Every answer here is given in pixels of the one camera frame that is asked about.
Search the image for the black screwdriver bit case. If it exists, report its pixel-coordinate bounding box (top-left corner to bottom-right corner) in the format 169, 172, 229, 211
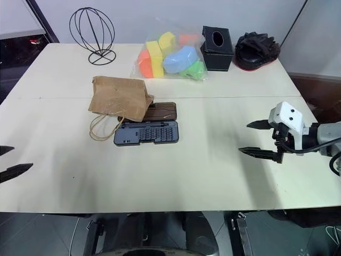
113, 101, 183, 146

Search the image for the large yellow sponge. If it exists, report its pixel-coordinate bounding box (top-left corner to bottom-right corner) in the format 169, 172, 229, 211
145, 40, 164, 78

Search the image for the dark grey rounded shape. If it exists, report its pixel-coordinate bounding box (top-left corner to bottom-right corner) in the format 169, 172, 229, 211
183, 211, 220, 256

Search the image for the black screwdriver pen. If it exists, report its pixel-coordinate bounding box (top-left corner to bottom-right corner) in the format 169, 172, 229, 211
121, 122, 172, 129

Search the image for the clear plastic bag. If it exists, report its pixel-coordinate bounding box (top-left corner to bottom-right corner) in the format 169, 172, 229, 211
129, 17, 209, 82

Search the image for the black tissue box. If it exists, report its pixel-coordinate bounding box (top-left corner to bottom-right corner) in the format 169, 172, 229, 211
200, 25, 235, 72

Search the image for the blue sponge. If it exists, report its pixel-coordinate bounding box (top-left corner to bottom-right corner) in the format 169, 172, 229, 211
163, 45, 199, 74

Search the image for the black table leg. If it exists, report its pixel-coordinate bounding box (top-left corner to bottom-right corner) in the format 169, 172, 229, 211
84, 219, 105, 256
230, 211, 254, 256

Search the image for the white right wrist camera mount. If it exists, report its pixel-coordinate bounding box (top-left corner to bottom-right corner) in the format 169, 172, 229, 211
268, 101, 311, 156

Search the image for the red-orange sponge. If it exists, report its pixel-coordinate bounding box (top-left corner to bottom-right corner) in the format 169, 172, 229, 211
177, 33, 199, 47

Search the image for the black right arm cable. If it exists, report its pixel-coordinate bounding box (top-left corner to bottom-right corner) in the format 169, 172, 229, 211
278, 139, 341, 177

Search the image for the small yellow sponge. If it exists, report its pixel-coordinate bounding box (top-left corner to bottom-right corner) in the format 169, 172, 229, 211
158, 31, 177, 53

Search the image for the brown paper bag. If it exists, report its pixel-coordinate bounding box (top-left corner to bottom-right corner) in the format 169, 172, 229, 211
88, 76, 156, 140

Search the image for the black wire globe stand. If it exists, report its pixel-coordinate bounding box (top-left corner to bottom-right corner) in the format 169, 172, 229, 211
69, 7, 117, 66

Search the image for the orange sponge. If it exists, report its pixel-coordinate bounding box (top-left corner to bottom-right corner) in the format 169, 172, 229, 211
137, 49, 154, 79

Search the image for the green sponge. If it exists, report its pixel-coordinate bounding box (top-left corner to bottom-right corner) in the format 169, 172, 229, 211
179, 60, 207, 81

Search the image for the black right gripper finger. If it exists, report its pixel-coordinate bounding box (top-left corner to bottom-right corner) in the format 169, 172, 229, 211
238, 147, 277, 162
246, 119, 273, 131

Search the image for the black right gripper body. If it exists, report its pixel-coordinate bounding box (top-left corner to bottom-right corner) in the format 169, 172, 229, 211
271, 124, 291, 164

